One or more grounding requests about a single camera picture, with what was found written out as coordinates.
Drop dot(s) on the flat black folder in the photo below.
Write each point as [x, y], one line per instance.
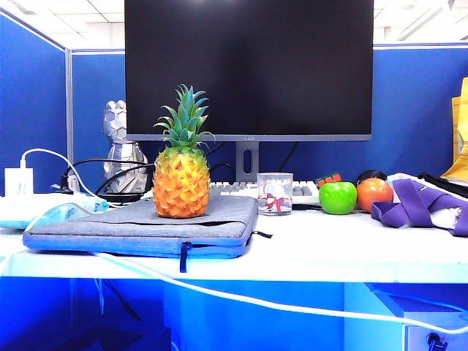
[442, 180]

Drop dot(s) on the orange plastic pineapple green crown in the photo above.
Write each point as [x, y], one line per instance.
[181, 190]

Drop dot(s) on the gray metal partition post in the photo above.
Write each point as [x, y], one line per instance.
[69, 109]

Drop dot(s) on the light blue plastic packet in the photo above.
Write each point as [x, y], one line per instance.
[69, 210]

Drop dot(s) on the yellow paper bag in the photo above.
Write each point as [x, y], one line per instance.
[459, 146]

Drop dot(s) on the black power plug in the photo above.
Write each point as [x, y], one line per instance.
[66, 184]

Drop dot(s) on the white and gray keyboard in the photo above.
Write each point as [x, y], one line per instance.
[237, 188]

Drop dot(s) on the green apple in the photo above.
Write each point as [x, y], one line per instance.
[337, 197]

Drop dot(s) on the black drawer key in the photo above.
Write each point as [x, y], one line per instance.
[436, 342]

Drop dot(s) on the white power adapter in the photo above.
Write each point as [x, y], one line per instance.
[17, 181]

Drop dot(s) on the gray monitor stand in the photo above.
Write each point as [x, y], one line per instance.
[240, 162]

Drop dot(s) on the large black computer monitor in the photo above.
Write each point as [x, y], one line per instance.
[248, 69]

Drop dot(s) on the white power strip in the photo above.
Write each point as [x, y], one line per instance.
[22, 208]

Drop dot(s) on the small rubik's cube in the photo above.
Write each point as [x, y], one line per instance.
[328, 179]

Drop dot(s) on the clear jar with red ribbon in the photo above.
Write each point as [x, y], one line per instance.
[275, 197]

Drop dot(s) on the silver faceted figurine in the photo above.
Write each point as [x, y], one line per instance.
[116, 120]

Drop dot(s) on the white drawer cabinet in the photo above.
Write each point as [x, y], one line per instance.
[376, 318]

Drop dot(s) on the orange round fruit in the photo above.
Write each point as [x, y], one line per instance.
[374, 194]

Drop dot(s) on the gray fabric laptop sleeve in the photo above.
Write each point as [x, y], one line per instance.
[128, 226]

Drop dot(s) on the purple cloth tote bag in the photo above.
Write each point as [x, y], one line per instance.
[417, 204]

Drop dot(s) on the black computer mouse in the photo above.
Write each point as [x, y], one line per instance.
[370, 174]

